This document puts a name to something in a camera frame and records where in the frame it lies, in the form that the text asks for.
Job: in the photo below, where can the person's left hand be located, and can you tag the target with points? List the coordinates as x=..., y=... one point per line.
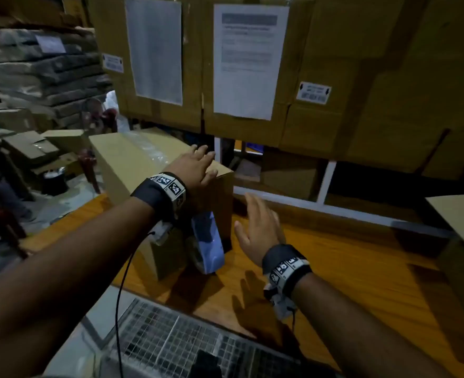
x=192, y=167

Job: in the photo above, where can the person's right hand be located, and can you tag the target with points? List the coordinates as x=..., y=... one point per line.
x=259, y=232

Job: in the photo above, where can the blue tape dispenser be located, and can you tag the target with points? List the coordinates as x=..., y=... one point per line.
x=210, y=244

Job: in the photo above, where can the person's right forearm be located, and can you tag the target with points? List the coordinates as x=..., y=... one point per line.
x=354, y=334

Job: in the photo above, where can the person's left forearm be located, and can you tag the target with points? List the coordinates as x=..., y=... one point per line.
x=58, y=279

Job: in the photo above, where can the black marker wristband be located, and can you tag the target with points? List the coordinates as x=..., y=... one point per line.
x=285, y=267
x=157, y=192

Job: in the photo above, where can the blue plastic crate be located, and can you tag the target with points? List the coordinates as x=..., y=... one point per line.
x=254, y=148

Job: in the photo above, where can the cardboard box under shelf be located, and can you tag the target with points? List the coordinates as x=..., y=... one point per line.
x=291, y=173

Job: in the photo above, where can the white printed paper sheet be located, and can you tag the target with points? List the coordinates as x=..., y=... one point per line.
x=247, y=74

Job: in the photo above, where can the grey paper sheet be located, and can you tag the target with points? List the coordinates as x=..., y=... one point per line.
x=155, y=47

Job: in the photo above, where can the low brown cardboard box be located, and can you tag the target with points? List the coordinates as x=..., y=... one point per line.
x=64, y=163

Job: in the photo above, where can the small plain cardboard box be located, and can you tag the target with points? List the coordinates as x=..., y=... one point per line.
x=66, y=139

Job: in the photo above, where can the small white label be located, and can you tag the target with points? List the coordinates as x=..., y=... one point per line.
x=112, y=63

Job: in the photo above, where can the black bucket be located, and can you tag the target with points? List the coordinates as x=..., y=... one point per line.
x=54, y=183

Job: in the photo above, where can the white barcode label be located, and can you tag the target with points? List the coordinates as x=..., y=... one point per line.
x=314, y=92

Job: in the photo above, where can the cardboard box with white sheet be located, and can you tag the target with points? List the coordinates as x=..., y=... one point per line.
x=299, y=47

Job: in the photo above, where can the cardboard box with grey sheet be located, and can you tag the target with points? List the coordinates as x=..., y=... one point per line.
x=106, y=27

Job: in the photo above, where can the flat taped cardboard box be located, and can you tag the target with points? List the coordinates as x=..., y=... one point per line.
x=29, y=147

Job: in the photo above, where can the stack of grey sacks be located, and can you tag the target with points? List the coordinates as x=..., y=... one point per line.
x=39, y=78

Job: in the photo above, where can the white label on sacks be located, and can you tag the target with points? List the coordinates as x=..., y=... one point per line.
x=50, y=44

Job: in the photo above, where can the open cardboard box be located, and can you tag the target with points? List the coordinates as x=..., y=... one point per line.
x=460, y=220

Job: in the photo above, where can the large plain cardboard box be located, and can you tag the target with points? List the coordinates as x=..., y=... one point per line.
x=432, y=94

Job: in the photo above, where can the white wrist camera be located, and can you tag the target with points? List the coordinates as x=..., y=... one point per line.
x=160, y=232
x=281, y=305

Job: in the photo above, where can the white metal shelf frame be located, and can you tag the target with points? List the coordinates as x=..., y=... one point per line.
x=326, y=181

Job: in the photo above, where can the dark red pedestal fan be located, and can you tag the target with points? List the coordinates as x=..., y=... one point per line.
x=98, y=114

